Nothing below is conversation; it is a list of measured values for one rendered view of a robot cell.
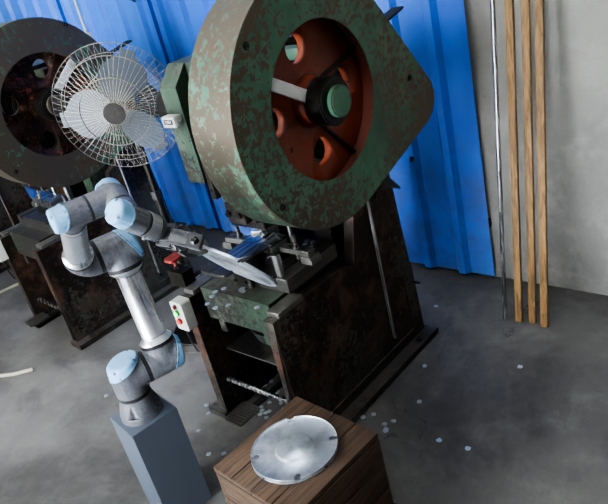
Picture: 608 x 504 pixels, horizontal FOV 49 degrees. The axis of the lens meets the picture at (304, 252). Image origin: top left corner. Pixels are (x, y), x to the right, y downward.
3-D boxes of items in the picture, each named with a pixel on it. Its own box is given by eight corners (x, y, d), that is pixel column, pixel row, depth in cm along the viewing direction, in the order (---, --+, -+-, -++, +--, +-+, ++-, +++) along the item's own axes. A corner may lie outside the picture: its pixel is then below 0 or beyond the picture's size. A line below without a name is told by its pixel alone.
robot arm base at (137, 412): (134, 432, 225) (124, 410, 221) (114, 416, 236) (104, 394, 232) (170, 407, 233) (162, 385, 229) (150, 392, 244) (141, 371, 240)
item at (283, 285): (290, 294, 246) (286, 280, 243) (211, 275, 275) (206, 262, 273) (338, 256, 264) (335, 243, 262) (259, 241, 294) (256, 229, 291)
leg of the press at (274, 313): (319, 461, 257) (261, 260, 218) (297, 451, 264) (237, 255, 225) (438, 332, 314) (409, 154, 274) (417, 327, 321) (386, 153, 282)
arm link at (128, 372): (112, 390, 233) (98, 360, 227) (147, 372, 238) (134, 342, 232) (122, 406, 223) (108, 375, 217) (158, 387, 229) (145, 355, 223)
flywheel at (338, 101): (390, 225, 234) (243, 204, 180) (345, 219, 247) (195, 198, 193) (420, 19, 230) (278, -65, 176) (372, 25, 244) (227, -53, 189)
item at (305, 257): (312, 266, 249) (306, 241, 244) (280, 259, 260) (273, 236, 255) (322, 258, 252) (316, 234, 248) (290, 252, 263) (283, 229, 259)
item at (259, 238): (273, 254, 258) (270, 244, 256) (246, 249, 268) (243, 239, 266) (288, 244, 263) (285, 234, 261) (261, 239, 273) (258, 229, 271)
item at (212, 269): (233, 306, 246) (223, 275, 240) (209, 299, 256) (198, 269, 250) (277, 273, 262) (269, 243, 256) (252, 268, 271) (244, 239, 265)
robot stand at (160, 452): (173, 529, 243) (132, 437, 224) (149, 505, 256) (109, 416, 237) (212, 497, 253) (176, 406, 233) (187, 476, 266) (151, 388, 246)
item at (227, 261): (282, 282, 197) (283, 280, 197) (193, 240, 194) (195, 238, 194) (270, 289, 225) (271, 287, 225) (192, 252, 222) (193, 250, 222)
